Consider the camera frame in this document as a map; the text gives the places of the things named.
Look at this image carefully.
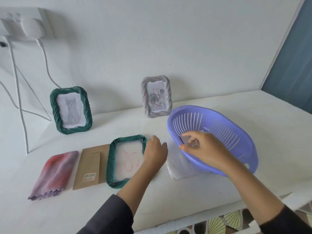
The white wall socket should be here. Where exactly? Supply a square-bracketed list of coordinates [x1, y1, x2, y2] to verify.
[0, 7, 54, 41]

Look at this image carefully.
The thin white cable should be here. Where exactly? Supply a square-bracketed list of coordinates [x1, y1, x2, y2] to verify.
[0, 80, 52, 122]

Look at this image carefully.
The curved white charging cable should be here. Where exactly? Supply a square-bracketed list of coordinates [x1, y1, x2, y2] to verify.
[36, 38, 61, 88]

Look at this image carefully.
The white rectangular charger adapter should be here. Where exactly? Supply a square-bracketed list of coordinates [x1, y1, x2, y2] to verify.
[0, 20, 11, 37]

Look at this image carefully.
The pink purple cloth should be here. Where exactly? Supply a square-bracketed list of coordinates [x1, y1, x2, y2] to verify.
[28, 150, 79, 201]

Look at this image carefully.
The person's left forearm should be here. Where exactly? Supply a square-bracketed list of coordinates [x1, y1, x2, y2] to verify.
[77, 165, 156, 234]

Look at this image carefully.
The white rounded charger adapter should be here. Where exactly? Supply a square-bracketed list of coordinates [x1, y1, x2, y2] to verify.
[20, 18, 47, 39]

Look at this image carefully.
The person's left hand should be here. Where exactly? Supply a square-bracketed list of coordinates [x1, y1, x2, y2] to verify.
[142, 135, 169, 173]

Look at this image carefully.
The purple plastic basket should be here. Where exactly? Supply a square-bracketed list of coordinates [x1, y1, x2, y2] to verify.
[167, 105, 259, 178]

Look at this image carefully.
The person's right hand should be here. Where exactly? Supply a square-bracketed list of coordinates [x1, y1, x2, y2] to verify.
[179, 131, 236, 176]

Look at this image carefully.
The grey frame with rose drawing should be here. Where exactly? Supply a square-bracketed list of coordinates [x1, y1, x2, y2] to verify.
[140, 75, 173, 119]

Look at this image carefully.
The person's right forearm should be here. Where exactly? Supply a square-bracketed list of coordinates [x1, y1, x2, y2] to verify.
[225, 161, 312, 234]

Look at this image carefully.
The dark teal door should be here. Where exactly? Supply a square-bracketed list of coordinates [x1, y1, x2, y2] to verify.
[261, 0, 312, 115]

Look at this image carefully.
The brown cardboard frame backing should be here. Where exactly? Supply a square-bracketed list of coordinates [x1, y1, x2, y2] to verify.
[72, 144, 110, 191]

